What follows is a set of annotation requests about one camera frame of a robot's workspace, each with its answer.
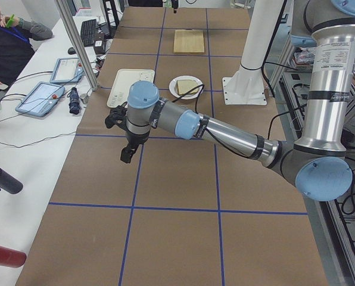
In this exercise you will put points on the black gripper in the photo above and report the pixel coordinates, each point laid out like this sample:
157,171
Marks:
133,139

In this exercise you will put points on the white round plate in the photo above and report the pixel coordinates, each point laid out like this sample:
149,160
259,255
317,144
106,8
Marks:
173,88

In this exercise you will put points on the plain white bread slice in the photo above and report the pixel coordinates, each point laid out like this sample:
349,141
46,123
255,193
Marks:
186,86

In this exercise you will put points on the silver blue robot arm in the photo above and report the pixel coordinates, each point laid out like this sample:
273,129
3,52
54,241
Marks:
314,163

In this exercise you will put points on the cream bear serving tray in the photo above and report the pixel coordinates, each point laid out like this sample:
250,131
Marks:
124,79

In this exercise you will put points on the small silver cylinder weight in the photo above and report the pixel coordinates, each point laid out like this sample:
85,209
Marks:
84,98

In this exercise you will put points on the folded dark blue umbrella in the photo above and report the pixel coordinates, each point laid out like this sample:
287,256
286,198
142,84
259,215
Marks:
74,105

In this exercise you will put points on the near blue teach pendant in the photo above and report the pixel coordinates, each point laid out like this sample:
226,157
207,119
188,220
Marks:
41,99

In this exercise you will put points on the blue teach pendant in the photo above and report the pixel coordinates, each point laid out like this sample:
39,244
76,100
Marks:
41,99
67,71

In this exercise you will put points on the far blue teach pendant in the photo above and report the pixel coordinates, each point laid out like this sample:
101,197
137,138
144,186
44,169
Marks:
67,71

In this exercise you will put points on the black computer mouse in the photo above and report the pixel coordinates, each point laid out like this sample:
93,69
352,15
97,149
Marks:
71,51

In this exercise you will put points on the wooden cutting board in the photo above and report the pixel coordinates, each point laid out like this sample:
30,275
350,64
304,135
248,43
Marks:
188,41

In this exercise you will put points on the black keyboard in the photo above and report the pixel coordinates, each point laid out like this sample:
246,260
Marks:
88,31

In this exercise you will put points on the black bottle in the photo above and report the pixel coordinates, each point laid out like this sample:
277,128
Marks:
9,183

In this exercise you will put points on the seated person in black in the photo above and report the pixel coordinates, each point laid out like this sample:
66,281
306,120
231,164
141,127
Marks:
15,47

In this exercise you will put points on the red bottle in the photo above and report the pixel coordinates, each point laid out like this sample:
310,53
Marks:
11,258

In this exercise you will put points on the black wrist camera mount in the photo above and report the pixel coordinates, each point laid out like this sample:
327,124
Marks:
117,117

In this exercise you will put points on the white pedestal column base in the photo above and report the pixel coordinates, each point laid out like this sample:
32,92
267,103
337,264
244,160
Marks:
246,86

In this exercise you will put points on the aluminium frame post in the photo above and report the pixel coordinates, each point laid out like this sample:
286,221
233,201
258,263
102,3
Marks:
76,41

